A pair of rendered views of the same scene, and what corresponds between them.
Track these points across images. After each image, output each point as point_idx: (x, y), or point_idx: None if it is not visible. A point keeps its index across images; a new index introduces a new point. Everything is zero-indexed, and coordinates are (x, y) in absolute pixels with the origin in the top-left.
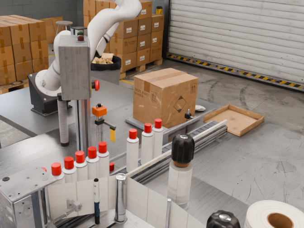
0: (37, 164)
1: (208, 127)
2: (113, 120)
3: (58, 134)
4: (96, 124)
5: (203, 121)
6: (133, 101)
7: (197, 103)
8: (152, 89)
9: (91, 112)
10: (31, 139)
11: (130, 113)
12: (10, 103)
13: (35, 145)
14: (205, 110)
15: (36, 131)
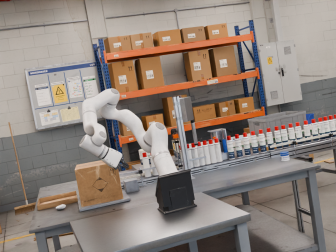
0: (209, 181)
1: None
2: (137, 201)
3: None
4: (154, 198)
5: (77, 201)
6: (120, 183)
7: (48, 214)
8: None
9: (146, 206)
10: (207, 189)
11: (116, 206)
12: (214, 211)
13: (206, 187)
14: (55, 209)
15: (201, 193)
